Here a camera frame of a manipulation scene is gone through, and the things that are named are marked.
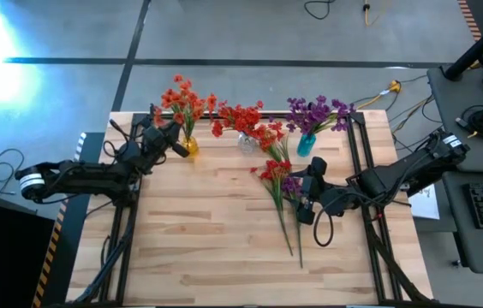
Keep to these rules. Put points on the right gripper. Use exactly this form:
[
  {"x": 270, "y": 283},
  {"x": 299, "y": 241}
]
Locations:
[{"x": 316, "y": 190}]

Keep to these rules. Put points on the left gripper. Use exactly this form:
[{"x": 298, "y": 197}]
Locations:
[{"x": 156, "y": 143}]

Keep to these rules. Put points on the purple artificial flower bunch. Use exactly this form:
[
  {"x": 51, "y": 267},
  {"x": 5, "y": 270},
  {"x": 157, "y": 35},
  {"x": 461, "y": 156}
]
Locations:
[
  {"x": 290, "y": 185},
  {"x": 316, "y": 113}
]

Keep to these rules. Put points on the orange artificial flower bunch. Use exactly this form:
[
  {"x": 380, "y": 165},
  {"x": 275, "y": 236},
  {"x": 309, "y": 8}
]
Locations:
[
  {"x": 200, "y": 107},
  {"x": 181, "y": 96}
]

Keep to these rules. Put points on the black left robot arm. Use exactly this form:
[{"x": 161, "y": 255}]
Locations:
[{"x": 83, "y": 177}]

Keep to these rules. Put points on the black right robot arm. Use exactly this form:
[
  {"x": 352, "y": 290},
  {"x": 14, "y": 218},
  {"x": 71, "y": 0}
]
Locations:
[{"x": 395, "y": 177}]

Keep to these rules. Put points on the yellow glass vase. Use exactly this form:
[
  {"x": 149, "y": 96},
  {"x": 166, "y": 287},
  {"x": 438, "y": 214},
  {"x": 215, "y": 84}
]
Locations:
[{"x": 191, "y": 147}]

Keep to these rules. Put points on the teal glass vase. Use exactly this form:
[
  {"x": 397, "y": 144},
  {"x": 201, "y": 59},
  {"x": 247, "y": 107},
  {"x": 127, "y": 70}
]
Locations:
[{"x": 305, "y": 146}]

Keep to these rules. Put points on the clear glass vase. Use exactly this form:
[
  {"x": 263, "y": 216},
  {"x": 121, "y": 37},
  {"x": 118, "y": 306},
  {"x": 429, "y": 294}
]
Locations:
[{"x": 248, "y": 143}]

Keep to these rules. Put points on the white paper sheet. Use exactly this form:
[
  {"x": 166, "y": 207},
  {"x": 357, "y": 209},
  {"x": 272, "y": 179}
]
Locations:
[{"x": 425, "y": 205}]

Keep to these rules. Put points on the yellow power plug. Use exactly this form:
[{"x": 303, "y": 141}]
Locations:
[{"x": 394, "y": 87}]

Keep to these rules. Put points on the black mat with hazard stripe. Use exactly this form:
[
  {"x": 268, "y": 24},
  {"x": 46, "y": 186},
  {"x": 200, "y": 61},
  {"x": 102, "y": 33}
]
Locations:
[{"x": 68, "y": 239}]

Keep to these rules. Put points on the grey desk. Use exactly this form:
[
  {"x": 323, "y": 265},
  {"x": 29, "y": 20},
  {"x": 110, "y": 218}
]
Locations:
[{"x": 481, "y": 252}]

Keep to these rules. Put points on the large black box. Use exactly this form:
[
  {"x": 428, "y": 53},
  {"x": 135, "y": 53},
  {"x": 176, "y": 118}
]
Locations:
[{"x": 6, "y": 256}]

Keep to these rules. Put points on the black pole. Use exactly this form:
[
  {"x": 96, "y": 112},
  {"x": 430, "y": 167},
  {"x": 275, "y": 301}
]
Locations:
[{"x": 477, "y": 47}]

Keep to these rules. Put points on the black table frame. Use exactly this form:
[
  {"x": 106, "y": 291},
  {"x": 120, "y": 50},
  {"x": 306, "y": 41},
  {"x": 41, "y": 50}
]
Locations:
[{"x": 273, "y": 115}]

